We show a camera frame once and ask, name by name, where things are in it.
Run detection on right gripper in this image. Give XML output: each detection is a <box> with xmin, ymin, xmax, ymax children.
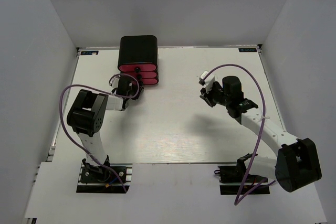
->
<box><xmin>201</xmin><ymin>82</ymin><xmax>231</xmax><ymax>108</ymax></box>

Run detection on pink drawer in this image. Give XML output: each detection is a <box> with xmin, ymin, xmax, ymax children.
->
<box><xmin>141</xmin><ymin>78</ymin><xmax>159</xmax><ymax>86</ymax></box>
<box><xmin>118</xmin><ymin>63</ymin><xmax>157</xmax><ymax>73</ymax></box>
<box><xmin>123</xmin><ymin>71</ymin><xmax>158</xmax><ymax>80</ymax></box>

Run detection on pink bottom drawer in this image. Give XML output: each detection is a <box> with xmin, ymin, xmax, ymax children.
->
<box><xmin>141</xmin><ymin>78</ymin><xmax>159</xmax><ymax>86</ymax></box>

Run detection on pink top drawer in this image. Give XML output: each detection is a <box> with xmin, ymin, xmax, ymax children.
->
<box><xmin>118</xmin><ymin>63</ymin><xmax>157</xmax><ymax>73</ymax></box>

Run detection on black drawer cabinet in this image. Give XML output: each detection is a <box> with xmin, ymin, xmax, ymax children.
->
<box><xmin>118</xmin><ymin>35</ymin><xmax>158</xmax><ymax>73</ymax></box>

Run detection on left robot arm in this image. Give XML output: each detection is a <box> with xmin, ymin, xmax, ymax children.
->
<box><xmin>67</xmin><ymin>74</ymin><xmax>143</xmax><ymax>182</ymax></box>

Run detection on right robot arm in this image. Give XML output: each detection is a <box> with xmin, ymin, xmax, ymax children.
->
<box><xmin>199</xmin><ymin>71</ymin><xmax>322</xmax><ymax>192</ymax></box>

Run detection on left blue table label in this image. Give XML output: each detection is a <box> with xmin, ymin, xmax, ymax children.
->
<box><xmin>80</xmin><ymin>50</ymin><xmax>99</xmax><ymax>56</ymax></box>

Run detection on blue table label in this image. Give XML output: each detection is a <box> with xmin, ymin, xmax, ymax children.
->
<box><xmin>80</xmin><ymin>50</ymin><xmax>99</xmax><ymax>56</ymax></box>
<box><xmin>238</xmin><ymin>48</ymin><xmax>257</xmax><ymax>52</ymax></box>

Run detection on right blue table label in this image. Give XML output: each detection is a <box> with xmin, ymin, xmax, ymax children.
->
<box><xmin>238</xmin><ymin>48</ymin><xmax>257</xmax><ymax>52</ymax></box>

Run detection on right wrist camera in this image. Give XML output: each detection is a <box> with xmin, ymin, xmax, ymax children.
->
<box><xmin>199</xmin><ymin>71</ymin><xmax>216</xmax><ymax>93</ymax></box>

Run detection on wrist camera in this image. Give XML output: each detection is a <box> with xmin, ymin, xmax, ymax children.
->
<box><xmin>199</xmin><ymin>71</ymin><xmax>216</xmax><ymax>93</ymax></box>
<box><xmin>108</xmin><ymin>74</ymin><xmax>122</xmax><ymax>88</ymax></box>

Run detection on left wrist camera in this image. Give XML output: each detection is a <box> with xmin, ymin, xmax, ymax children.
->
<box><xmin>108</xmin><ymin>74</ymin><xmax>122</xmax><ymax>88</ymax></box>

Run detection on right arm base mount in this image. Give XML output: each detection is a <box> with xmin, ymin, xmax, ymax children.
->
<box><xmin>214</xmin><ymin>164</ymin><xmax>270</xmax><ymax>195</ymax></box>

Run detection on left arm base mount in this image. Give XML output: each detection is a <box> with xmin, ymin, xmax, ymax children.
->
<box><xmin>76</xmin><ymin>164</ymin><xmax>133</xmax><ymax>194</ymax></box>

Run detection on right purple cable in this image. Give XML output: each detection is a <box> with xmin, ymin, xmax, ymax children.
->
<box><xmin>203</xmin><ymin>63</ymin><xmax>276</xmax><ymax>206</ymax></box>

